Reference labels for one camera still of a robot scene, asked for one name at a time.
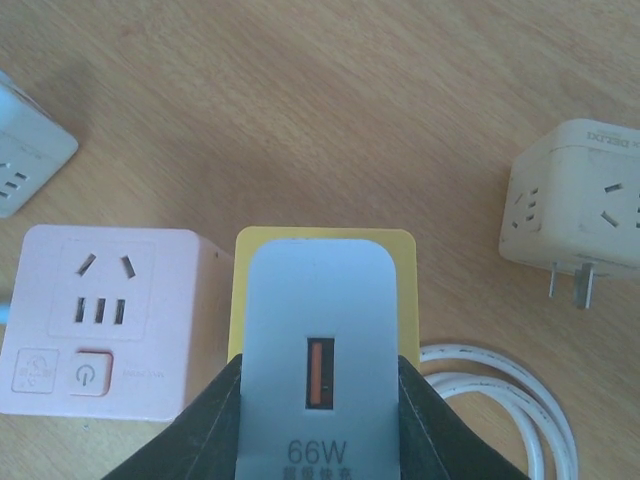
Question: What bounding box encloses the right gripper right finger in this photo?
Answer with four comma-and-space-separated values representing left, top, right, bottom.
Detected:
398, 356, 526, 480

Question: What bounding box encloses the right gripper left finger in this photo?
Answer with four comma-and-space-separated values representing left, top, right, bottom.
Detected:
105, 354, 242, 480

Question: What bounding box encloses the white 66W charger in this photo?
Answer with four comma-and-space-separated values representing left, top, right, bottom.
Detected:
235, 239, 400, 479

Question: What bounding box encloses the pink cube socket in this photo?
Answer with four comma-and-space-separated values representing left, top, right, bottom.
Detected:
1, 225, 233, 422

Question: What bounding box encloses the yellow cube socket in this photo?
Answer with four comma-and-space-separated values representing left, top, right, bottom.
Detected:
227, 226, 420, 367

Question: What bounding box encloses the beige cube socket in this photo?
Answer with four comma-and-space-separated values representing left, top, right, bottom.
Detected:
498, 119, 639, 309

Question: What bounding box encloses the white cube socket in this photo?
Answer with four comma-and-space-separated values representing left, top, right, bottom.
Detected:
1, 74, 79, 218

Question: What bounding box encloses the pink coiled cable with plug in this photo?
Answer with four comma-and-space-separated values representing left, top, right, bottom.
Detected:
419, 342, 580, 480

